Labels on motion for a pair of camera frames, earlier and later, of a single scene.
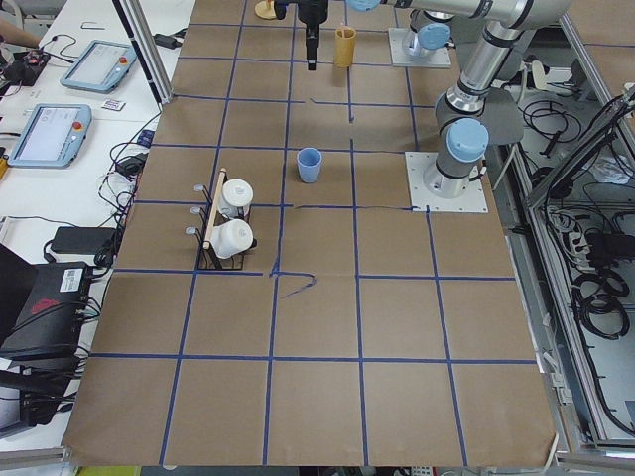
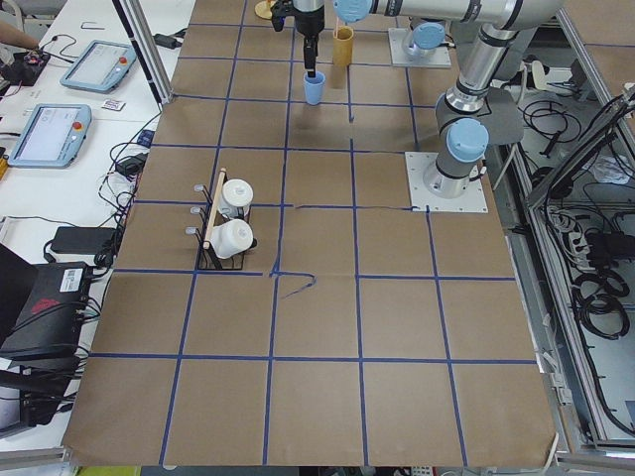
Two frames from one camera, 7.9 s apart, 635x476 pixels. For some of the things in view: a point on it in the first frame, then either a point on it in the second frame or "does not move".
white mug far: [236, 193] does not move
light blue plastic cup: [310, 161] -> [314, 87]
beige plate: [266, 9] does not move
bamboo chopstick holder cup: [343, 47] does not move
